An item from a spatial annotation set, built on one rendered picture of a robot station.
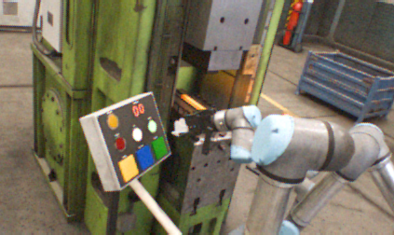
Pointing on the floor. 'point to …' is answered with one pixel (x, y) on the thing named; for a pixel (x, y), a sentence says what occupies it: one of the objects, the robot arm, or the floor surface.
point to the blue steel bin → (349, 84)
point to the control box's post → (113, 212)
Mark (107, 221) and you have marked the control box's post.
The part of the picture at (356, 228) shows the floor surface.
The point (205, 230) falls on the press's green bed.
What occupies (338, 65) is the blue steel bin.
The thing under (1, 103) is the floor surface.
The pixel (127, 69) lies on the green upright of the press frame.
